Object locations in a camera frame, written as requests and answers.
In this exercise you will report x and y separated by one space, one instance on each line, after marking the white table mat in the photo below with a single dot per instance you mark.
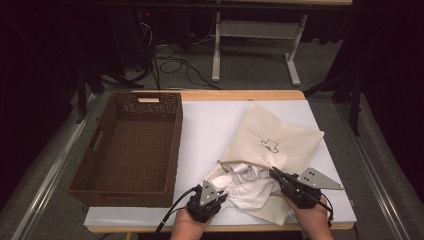
206 126

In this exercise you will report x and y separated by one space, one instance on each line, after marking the person's right hand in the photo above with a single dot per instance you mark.
311 221

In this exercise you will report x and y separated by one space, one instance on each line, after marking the metal floor rail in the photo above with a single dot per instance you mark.
373 173
50 173

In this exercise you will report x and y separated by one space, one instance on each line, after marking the black stand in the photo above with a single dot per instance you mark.
90 76
355 96

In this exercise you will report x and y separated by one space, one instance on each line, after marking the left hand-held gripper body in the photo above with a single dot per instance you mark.
205 200

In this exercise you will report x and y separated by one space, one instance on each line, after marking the white desk frame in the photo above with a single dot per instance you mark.
256 29

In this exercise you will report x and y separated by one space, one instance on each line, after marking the wooden table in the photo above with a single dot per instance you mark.
233 95

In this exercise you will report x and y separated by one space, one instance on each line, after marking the person's left hand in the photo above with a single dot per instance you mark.
188 226

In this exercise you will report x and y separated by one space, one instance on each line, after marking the brown wicker basket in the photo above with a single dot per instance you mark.
133 150

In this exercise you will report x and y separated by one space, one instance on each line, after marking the white shirt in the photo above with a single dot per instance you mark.
248 190

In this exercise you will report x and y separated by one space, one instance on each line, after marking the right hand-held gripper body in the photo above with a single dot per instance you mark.
310 186

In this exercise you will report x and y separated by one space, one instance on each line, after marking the black computer tower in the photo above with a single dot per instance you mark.
133 36

